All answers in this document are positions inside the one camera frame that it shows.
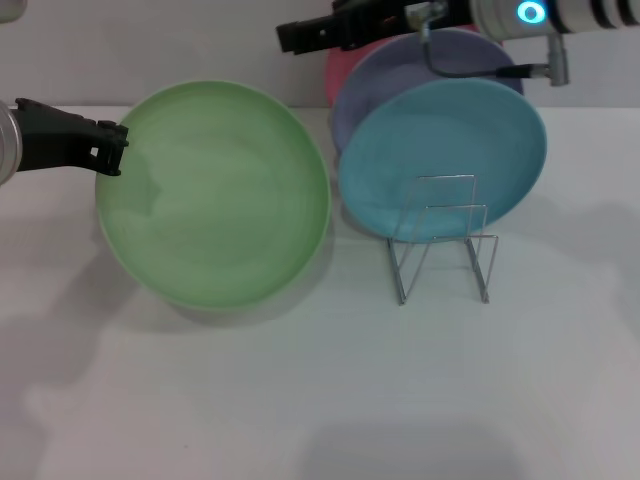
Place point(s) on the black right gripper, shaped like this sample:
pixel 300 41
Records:
pixel 380 17

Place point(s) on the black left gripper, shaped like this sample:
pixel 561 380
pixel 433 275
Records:
pixel 55 140

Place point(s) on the green plastic plate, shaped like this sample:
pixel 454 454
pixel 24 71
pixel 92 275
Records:
pixel 220 200

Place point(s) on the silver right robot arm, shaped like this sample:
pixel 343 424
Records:
pixel 575 15

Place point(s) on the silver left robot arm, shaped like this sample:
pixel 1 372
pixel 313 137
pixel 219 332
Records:
pixel 9 145

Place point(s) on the red plastic plate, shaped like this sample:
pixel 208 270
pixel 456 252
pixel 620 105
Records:
pixel 336 75

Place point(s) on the purple plastic plate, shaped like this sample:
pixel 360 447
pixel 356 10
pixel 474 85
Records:
pixel 390 70

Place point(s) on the cyan plastic plate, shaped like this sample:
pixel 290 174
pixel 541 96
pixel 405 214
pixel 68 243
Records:
pixel 440 145

